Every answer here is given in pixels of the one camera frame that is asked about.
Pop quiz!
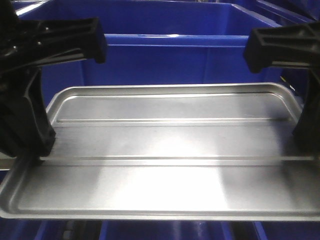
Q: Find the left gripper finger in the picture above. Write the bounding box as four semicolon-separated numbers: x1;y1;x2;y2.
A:
0;67;56;157

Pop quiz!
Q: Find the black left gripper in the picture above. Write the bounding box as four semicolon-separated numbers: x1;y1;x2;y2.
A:
0;0;107;74

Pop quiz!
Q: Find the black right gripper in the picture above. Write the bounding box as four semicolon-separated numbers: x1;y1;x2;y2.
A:
243;21;320;157

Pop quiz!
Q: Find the silver metal tray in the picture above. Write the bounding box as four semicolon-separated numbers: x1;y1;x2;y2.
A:
0;82;320;221

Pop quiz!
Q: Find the blue bin below rack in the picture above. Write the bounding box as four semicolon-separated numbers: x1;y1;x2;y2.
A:
0;0;320;240

